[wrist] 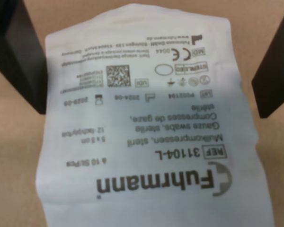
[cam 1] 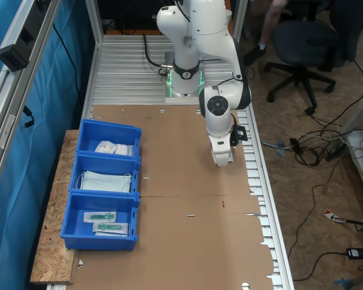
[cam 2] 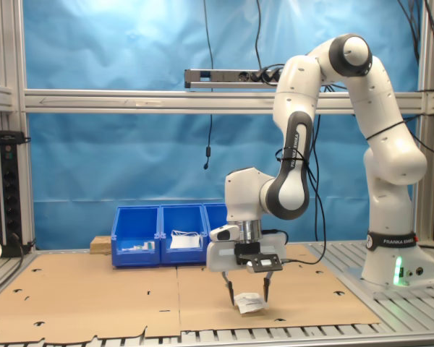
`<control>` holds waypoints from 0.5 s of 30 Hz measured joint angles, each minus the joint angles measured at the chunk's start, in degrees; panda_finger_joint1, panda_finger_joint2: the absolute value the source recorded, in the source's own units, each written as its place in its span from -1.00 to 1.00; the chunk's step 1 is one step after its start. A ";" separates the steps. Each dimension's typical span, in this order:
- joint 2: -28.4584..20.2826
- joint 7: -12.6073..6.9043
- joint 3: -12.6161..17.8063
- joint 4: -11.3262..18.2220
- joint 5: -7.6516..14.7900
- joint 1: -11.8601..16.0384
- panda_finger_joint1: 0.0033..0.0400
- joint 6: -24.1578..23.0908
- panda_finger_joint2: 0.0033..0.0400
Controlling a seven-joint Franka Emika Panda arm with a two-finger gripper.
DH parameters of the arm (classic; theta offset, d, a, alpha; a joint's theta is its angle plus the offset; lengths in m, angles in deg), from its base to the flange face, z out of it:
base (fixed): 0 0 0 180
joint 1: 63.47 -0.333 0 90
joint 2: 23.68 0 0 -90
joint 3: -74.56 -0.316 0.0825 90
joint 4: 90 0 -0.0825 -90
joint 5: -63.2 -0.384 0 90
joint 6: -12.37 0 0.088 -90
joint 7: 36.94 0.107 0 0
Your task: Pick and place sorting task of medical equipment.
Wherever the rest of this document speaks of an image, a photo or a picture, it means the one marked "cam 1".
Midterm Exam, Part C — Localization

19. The brown cardboard sheet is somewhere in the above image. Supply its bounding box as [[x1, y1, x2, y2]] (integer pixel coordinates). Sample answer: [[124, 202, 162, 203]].
[[89, 104, 263, 216], [67, 195, 275, 290]]

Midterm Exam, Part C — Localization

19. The clear gauze pad packet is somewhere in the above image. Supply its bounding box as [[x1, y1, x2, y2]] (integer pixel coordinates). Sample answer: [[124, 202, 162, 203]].
[[114, 144, 134, 156]]

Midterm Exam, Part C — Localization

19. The white printed gauze packet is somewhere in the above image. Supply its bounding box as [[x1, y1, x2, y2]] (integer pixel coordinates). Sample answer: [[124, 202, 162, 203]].
[[96, 140, 117, 154]]

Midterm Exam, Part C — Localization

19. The pale green surgical mask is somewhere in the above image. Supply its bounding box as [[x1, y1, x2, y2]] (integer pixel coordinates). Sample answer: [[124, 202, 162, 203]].
[[76, 170, 132, 193]]

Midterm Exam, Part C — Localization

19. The red white sign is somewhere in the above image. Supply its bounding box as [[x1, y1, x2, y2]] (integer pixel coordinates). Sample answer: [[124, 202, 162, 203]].
[[324, 209, 345, 224]]

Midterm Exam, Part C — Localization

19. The clear packet with green item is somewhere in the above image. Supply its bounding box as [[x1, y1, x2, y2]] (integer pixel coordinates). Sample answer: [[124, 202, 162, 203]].
[[83, 211, 117, 224], [93, 222, 129, 236]]

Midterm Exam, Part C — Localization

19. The blue bin with gauze packets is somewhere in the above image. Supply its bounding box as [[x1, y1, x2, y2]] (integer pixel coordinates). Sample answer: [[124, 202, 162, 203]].
[[77, 118, 143, 158]]

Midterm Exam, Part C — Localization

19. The person's leg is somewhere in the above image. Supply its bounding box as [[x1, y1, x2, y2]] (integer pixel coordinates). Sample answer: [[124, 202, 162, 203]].
[[243, 0, 287, 66]]

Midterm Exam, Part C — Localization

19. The dark office chair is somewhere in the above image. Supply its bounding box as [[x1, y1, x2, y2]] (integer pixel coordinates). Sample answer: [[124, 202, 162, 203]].
[[263, 0, 363, 116]]

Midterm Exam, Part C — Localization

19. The blue bin with masks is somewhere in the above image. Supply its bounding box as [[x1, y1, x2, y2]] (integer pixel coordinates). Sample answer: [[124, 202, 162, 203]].
[[69, 152, 142, 197]]

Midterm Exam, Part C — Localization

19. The black floor stand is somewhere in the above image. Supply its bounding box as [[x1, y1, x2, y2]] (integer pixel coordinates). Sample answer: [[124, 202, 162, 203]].
[[344, 219, 363, 239]]

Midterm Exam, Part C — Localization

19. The blue bin with green packets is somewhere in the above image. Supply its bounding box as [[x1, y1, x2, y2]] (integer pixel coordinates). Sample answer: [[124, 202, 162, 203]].
[[60, 190, 140, 251]]

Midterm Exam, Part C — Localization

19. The black power adapter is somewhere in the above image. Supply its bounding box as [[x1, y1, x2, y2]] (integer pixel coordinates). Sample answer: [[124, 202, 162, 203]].
[[346, 247, 363, 260]]

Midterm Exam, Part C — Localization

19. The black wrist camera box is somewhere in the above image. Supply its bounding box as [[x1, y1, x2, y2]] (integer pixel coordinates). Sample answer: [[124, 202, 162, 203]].
[[229, 123, 247, 149]]

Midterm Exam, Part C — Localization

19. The black floor cable bundle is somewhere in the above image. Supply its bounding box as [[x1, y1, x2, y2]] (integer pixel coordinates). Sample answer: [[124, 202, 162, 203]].
[[290, 128, 352, 167]]

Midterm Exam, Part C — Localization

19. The thick black base cable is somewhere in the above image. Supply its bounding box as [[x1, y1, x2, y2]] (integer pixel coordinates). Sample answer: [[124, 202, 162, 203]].
[[142, 33, 174, 76]]

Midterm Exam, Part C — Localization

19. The aluminium frame post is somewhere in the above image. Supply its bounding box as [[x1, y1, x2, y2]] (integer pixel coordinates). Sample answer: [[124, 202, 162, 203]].
[[84, 0, 105, 45], [231, 0, 252, 40]]

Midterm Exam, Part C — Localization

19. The black camera cable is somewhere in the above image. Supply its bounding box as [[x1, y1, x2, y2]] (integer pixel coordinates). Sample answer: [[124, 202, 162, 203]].
[[174, 0, 246, 88]]

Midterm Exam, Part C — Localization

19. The white table frame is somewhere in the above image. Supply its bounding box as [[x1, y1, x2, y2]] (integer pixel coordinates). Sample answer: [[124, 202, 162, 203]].
[[340, 84, 363, 224]]

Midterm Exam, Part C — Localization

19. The thin black hanging cable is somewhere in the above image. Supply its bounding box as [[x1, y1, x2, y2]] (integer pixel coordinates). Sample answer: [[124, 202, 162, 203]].
[[51, 22, 81, 121]]

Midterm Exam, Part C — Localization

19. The hanging black cable with plug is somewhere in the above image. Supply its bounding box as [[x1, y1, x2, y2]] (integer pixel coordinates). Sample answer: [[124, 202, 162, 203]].
[[22, 105, 36, 129]]

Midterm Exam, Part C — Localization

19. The long aluminium frame beam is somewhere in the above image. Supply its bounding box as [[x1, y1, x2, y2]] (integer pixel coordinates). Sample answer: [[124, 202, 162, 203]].
[[0, 0, 63, 209]]

